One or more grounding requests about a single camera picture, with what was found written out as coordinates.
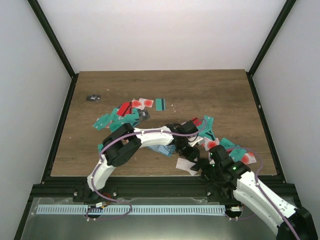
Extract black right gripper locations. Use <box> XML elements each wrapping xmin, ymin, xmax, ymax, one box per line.
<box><xmin>191</xmin><ymin>158</ymin><xmax>223</xmax><ymax>185</ymax></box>

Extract light blue card holder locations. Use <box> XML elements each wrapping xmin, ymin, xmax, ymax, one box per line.
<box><xmin>147</xmin><ymin>145</ymin><xmax>176</xmax><ymax>157</ymax></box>

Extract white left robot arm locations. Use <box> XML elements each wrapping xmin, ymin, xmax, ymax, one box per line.
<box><xmin>84</xmin><ymin>120</ymin><xmax>206</xmax><ymax>202</ymax></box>

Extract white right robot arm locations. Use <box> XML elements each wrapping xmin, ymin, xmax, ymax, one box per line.
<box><xmin>197</xmin><ymin>145</ymin><xmax>319</xmax><ymax>240</ymax></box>

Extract teal card with black stripe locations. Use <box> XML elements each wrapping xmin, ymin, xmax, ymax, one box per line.
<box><xmin>155</xmin><ymin>98</ymin><xmax>166</xmax><ymax>111</ymax></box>

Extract white card red circles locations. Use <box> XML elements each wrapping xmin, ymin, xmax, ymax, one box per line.
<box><xmin>131</xmin><ymin>98</ymin><xmax>154</xmax><ymax>110</ymax></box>

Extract small black card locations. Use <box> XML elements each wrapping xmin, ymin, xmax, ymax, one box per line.
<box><xmin>86</xmin><ymin>94</ymin><xmax>101</xmax><ymax>102</ymax></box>

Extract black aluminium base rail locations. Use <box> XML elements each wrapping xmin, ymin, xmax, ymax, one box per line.
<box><xmin>71</xmin><ymin>176</ymin><xmax>235</xmax><ymax>204</ymax></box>

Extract light blue slotted cable duct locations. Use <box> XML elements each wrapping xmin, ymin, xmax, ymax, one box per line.
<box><xmin>36</xmin><ymin>204</ymin><xmax>226</xmax><ymax>216</ymax></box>

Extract black frame post right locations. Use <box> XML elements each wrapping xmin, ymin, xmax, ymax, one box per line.
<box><xmin>247</xmin><ymin>0</ymin><xmax>298</xmax><ymax>76</ymax></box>

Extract black frame post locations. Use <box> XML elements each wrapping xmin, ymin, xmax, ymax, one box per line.
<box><xmin>247</xmin><ymin>0</ymin><xmax>298</xmax><ymax>76</ymax></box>
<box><xmin>26</xmin><ymin>0</ymin><xmax>77</xmax><ymax>79</ymax></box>

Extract black frame post left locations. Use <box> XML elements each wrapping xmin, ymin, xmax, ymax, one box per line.
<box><xmin>26</xmin><ymin>0</ymin><xmax>77</xmax><ymax>79</ymax></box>

